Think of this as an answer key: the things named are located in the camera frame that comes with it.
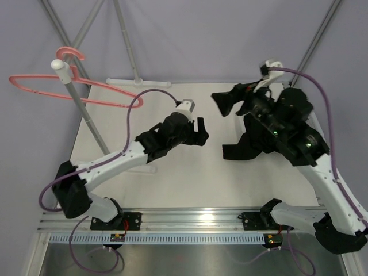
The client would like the aluminium mounting rail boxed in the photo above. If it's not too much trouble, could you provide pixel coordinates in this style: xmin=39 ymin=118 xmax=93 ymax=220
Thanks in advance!
xmin=37 ymin=209 xmax=327 ymax=233

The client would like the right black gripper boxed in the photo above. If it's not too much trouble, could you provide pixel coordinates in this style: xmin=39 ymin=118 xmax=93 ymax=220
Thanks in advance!
xmin=212 ymin=77 xmax=286 ymax=138

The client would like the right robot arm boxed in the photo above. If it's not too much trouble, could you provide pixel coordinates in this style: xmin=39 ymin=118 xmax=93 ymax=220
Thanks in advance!
xmin=211 ymin=83 xmax=367 ymax=255

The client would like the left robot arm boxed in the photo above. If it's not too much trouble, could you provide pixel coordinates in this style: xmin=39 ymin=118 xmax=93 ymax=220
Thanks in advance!
xmin=52 ymin=112 xmax=209 ymax=229

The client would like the silver white garment rack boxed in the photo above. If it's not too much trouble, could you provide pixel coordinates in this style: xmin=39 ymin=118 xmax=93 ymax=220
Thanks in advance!
xmin=51 ymin=0 xmax=173 ymax=174

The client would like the white slotted cable duct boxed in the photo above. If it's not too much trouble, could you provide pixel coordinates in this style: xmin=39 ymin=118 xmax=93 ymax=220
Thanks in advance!
xmin=49 ymin=233 xmax=265 ymax=245

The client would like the pink plastic hanger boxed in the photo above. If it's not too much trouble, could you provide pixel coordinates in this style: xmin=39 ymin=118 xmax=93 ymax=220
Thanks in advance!
xmin=8 ymin=46 xmax=144 ymax=109

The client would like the white perforated plastic basket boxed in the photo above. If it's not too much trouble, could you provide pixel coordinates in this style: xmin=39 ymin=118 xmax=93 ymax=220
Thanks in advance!
xmin=234 ymin=111 xmax=325 ymax=138

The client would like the aluminium frame post right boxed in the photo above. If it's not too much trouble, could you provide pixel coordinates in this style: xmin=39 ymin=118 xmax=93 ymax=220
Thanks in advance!
xmin=296 ymin=0 xmax=344 ymax=72

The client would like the black shirt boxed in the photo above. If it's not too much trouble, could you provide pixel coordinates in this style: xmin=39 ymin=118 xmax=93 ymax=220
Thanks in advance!
xmin=222 ymin=113 xmax=287 ymax=161

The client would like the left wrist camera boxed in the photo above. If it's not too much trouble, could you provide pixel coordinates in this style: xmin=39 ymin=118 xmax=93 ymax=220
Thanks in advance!
xmin=175 ymin=99 xmax=195 ymax=121

